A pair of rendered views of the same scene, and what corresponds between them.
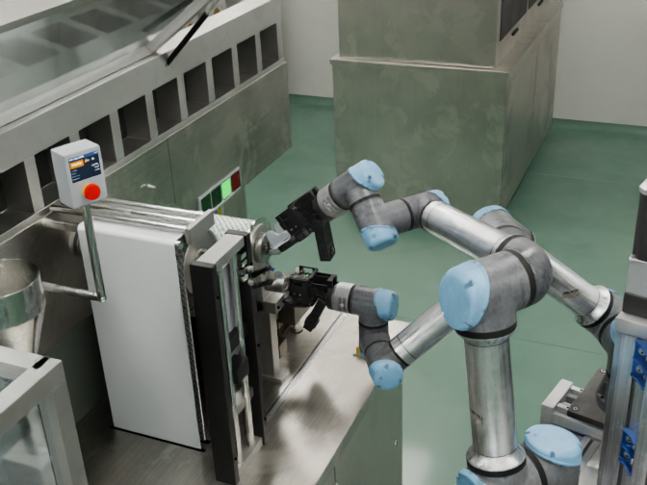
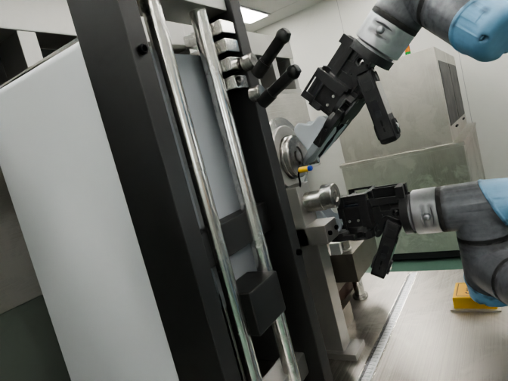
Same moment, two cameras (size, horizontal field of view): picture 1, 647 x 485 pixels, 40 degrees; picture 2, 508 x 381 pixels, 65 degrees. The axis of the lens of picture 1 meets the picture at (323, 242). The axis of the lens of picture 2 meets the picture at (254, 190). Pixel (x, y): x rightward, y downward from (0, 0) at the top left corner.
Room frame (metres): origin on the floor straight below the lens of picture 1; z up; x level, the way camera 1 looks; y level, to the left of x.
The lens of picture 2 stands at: (1.21, 0.11, 1.29)
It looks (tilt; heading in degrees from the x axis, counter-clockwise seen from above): 6 degrees down; 9
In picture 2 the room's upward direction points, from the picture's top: 14 degrees counter-clockwise
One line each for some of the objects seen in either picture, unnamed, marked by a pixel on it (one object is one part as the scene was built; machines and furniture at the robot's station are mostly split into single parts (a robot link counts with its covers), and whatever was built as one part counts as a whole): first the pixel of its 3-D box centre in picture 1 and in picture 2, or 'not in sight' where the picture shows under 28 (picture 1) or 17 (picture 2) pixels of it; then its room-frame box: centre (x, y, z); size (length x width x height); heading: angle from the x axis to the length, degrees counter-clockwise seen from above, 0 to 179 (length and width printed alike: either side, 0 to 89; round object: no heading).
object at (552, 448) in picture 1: (549, 462); not in sight; (1.41, -0.44, 0.98); 0.13 x 0.12 x 0.14; 117
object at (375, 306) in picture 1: (374, 303); (478, 206); (1.87, -0.12, 1.11); 0.11 x 0.08 x 0.09; 66
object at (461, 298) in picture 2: not in sight; (475, 295); (1.98, -0.12, 0.91); 0.07 x 0.07 x 0.02; 66
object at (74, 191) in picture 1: (82, 174); not in sight; (1.43, 0.41, 1.66); 0.07 x 0.07 x 0.10; 42
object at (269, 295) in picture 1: (271, 325); (326, 270); (1.88, 0.14, 1.05); 0.06 x 0.05 x 0.31; 66
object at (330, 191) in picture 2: (282, 284); (329, 196); (1.86, 0.10, 1.18); 0.04 x 0.02 x 0.04; 156
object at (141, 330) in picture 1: (130, 334); (86, 282); (1.68, 0.44, 1.17); 0.34 x 0.05 x 0.54; 66
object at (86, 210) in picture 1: (92, 249); not in sight; (1.44, 0.42, 1.51); 0.02 x 0.02 x 0.20
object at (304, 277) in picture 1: (314, 289); (376, 212); (1.93, 0.03, 1.12); 0.12 x 0.08 x 0.09; 66
